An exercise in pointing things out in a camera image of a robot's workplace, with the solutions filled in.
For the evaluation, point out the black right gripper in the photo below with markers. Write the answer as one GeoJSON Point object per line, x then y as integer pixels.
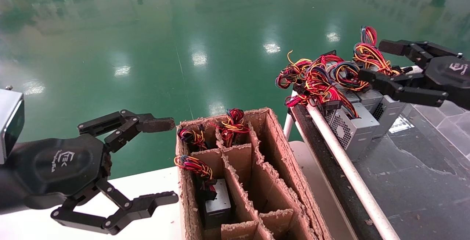
{"type": "Point", "coordinates": [453, 76]}

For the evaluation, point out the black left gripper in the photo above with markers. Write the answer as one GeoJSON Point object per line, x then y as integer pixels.
{"type": "Point", "coordinates": [62, 166]}

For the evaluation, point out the clear plastic divider tray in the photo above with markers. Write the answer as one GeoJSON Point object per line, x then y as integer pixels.
{"type": "Point", "coordinates": [451, 129]}

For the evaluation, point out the short white leg tube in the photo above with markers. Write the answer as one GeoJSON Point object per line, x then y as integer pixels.
{"type": "Point", "coordinates": [288, 126]}

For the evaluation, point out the brown divided cardboard box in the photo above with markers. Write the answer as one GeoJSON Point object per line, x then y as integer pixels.
{"type": "Point", "coordinates": [279, 166]}

